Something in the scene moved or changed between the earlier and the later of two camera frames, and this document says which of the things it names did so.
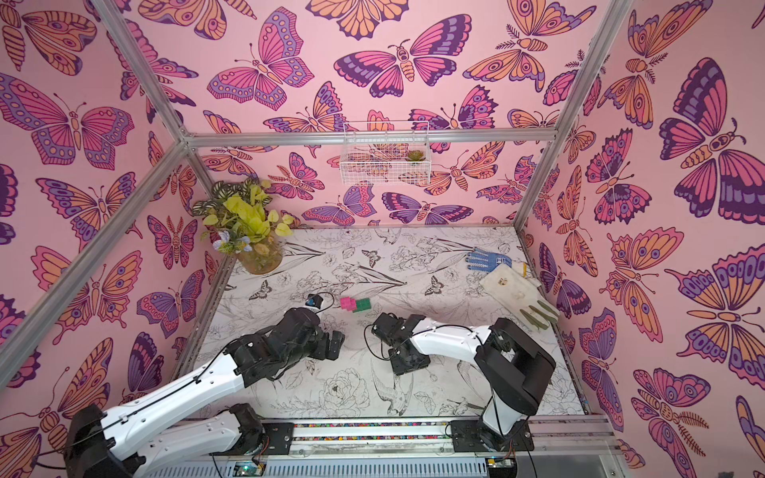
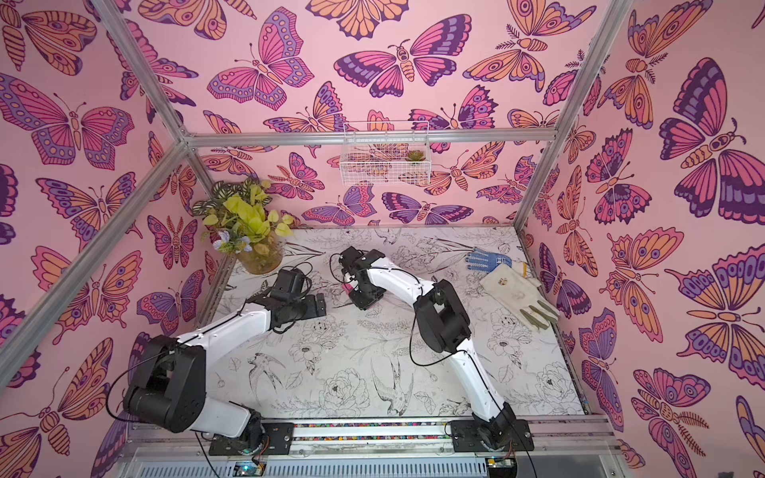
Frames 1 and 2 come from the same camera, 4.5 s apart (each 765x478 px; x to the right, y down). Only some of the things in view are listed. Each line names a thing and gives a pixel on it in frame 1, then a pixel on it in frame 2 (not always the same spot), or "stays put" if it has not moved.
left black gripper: (324, 351) to (313, 310)
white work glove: (523, 295) stays put
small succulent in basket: (415, 155) stays put
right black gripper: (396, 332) to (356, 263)
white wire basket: (385, 153) stays put
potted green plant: (237, 219) stays put
